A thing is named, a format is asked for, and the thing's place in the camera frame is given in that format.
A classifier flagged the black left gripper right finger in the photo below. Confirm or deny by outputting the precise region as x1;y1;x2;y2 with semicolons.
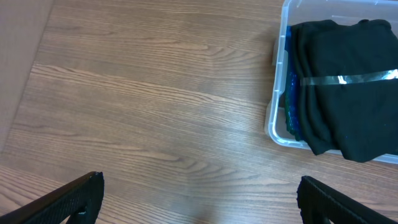
297;175;397;224

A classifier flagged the brown cardboard backdrop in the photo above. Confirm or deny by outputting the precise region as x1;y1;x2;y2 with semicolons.
1;0;53;148

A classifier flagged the large black garment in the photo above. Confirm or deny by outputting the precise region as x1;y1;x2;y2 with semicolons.
290;19;397;162

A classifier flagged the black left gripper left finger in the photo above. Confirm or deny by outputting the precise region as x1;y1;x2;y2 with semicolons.
1;171;104;224

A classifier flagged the sparkly blue garment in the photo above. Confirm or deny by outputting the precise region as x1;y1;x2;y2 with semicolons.
284;26;303;141

